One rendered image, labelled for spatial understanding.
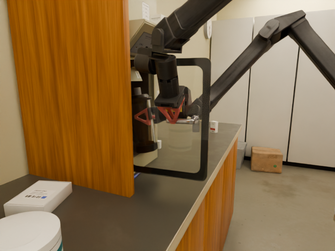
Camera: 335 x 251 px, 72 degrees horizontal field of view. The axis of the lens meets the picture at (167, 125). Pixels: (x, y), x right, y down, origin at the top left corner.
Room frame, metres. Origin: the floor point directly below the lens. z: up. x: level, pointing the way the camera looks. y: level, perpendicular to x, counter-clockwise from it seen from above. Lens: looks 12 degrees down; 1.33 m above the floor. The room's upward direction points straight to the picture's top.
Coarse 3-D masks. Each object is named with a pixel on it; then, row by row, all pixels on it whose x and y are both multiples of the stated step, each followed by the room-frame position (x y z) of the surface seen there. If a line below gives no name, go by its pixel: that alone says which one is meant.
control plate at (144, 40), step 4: (144, 32) 0.81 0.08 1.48; (140, 36) 0.81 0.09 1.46; (144, 36) 0.83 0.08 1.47; (148, 36) 0.85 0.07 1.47; (140, 40) 0.83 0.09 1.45; (144, 40) 0.85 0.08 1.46; (148, 40) 0.87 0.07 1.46; (136, 44) 0.83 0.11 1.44; (140, 44) 0.85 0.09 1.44; (144, 44) 0.87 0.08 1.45; (148, 44) 0.89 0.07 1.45; (132, 48) 0.83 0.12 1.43; (136, 48) 0.85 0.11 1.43; (132, 52) 0.85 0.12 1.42; (136, 52) 0.87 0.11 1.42
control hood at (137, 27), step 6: (144, 18) 0.77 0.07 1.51; (132, 24) 0.79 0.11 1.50; (138, 24) 0.78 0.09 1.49; (144, 24) 0.78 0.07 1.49; (150, 24) 0.80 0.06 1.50; (156, 24) 0.84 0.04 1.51; (132, 30) 0.79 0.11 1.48; (138, 30) 0.78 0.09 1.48; (144, 30) 0.80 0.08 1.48; (150, 30) 0.83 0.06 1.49; (132, 36) 0.79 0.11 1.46; (138, 36) 0.80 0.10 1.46; (132, 42) 0.80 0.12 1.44; (132, 54) 0.87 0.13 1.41
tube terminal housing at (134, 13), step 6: (132, 0) 0.92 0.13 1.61; (138, 0) 0.96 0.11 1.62; (144, 0) 1.00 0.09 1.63; (150, 0) 1.05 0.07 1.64; (156, 0) 1.10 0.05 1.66; (132, 6) 0.92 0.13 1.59; (138, 6) 0.96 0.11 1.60; (150, 6) 1.05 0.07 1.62; (156, 6) 1.10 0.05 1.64; (132, 12) 0.92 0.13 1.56; (138, 12) 0.96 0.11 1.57; (150, 12) 1.05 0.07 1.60; (156, 12) 1.10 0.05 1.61; (132, 18) 0.92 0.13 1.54; (138, 18) 0.96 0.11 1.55
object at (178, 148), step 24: (192, 72) 0.73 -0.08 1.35; (144, 96) 0.78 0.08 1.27; (192, 96) 0.73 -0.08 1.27; (144, 120) 0.78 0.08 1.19; (144, 144) 0.78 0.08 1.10; (168, 144) 0.76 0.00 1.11; (192, 144) 0.73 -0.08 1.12; (144, 168) 0.79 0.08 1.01; (168, 168) 0.76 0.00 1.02; (192, 168) 0.73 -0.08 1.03
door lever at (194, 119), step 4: (192, 116) 0.73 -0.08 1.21; (196, 116) 0.72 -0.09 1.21; (176, 120) 0.70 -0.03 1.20; (180, 120) 0.69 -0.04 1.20; (184, 120) 0.69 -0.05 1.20; (188, 120) 0.68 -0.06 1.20; (192, 120) 0.68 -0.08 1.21; (196, 120) 0.72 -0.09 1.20; (188, 124) 0.69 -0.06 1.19; (192, 124) 0.68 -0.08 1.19
